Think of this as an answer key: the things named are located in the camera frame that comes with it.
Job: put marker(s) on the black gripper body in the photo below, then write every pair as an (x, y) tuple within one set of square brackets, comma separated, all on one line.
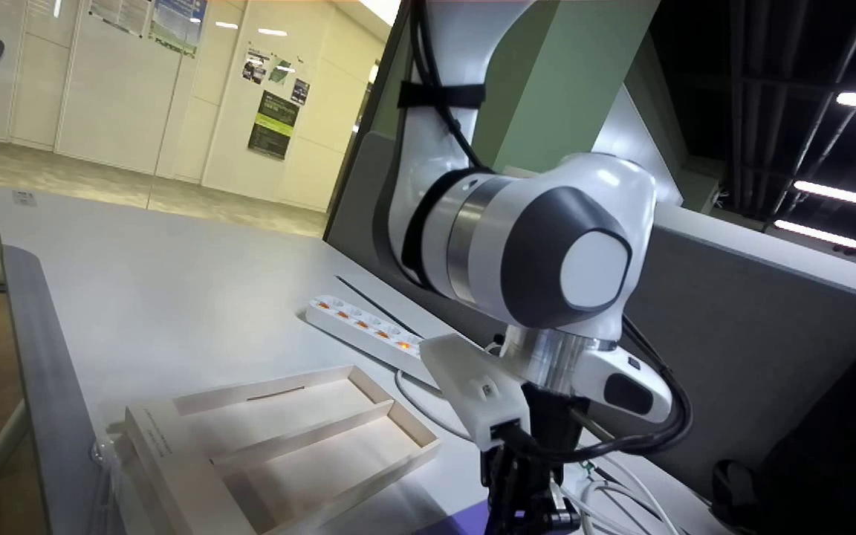
[(547, 446)]

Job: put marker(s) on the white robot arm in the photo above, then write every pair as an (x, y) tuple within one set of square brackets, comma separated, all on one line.
[(505, 240)]

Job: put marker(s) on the pale wooden compartment tray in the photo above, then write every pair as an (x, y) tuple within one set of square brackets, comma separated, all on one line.
[(281, 449)]

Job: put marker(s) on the white power strip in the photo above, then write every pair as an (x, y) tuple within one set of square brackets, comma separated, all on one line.
[(358, 325)]

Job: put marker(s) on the grey fabric desk partition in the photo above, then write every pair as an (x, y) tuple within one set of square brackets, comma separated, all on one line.
[(774, 347)]

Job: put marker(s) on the green pillar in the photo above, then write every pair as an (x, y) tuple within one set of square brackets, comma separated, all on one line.
[(566, 69)]

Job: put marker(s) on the white table leg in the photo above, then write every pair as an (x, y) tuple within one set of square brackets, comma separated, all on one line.
[(2, 441)]

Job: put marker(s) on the white printed camera mount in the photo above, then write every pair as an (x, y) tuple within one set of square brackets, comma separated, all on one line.
[(468, 381)]

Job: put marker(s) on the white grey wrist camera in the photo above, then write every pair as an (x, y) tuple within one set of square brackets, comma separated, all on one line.
[(630, 389)]

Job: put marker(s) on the green black wall poster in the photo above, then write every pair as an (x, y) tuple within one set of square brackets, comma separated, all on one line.
[(272, 122)]

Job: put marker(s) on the small dark wall notice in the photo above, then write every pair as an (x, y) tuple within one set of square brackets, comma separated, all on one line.
[(297, 91)]

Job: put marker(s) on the small paper wall notice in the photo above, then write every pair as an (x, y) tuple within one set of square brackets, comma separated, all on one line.
[(253, 68), (281, 72)]

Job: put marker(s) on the blue wall poster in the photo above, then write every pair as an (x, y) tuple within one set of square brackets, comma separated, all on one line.
[(175, 21)]

